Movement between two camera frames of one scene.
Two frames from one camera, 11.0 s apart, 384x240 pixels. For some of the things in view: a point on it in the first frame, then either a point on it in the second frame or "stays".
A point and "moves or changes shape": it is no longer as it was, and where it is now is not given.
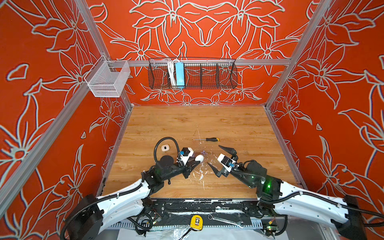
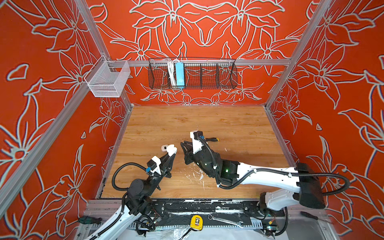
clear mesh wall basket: [110, 80] stays
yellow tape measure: [196, 222] stays
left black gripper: [187, 169] to [163, 169]
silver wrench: [238, 223] stays
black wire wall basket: [200, 74] stays
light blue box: [180, 73] stays
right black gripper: [218, 174] to [188, 154]
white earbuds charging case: [199, 157] moves or changes shape
